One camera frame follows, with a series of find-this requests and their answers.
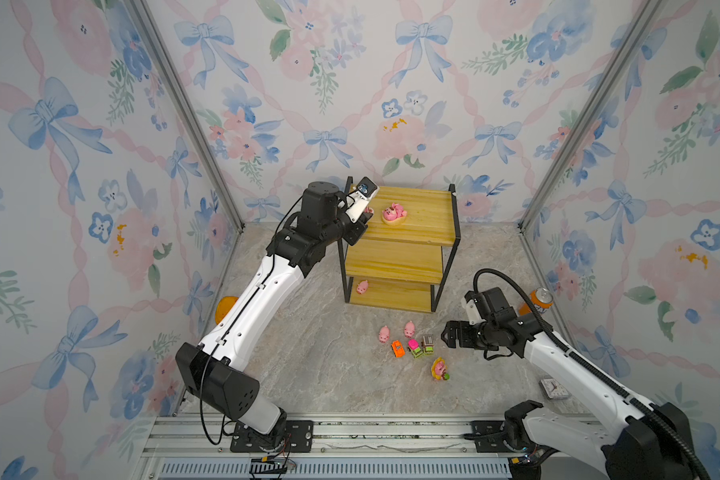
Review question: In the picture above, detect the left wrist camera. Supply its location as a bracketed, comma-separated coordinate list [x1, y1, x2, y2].
[345, 177, 379, 223]

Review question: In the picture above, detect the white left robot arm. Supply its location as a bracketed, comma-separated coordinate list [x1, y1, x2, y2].
[176, 178, 378, 446]

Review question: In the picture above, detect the orange lidded plastic jar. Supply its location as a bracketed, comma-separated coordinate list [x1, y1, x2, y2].
[214, 296, 238, 325]

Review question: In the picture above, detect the wooden shelf with black frame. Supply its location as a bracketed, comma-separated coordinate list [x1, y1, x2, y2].
[339, 183, 461, 313]

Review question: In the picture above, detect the orange toy car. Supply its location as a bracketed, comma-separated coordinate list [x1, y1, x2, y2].
[391, 340, 405, 358]

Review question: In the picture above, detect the small card packet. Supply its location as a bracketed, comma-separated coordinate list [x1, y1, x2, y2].
[540, 378, 571, 400]

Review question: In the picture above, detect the pink yellow doll toy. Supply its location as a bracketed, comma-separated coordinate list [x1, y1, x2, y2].
[431, 357, 450, 381]

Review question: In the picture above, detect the pink pig toy on shelf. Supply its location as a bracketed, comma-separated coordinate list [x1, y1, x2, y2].
[356, 280, 369, 295]

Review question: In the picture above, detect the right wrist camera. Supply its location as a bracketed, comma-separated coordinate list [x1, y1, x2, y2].
[461, 291, 484, 325]

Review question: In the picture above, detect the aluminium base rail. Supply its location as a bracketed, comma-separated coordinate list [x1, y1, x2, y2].
[134, 413, 601, 480]

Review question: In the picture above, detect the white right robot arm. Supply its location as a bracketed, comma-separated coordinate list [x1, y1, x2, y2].
[441, 288, 709, 479]

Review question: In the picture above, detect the green pink toy truck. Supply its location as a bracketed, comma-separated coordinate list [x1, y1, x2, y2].
[407, 338, 424, 358]

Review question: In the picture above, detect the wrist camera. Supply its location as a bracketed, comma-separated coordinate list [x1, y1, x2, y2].
[461, 291, 484, 325]
[345, 177, 379, 223]

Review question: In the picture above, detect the black cable conduit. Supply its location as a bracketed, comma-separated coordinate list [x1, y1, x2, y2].
[472, 268, 712, 480]

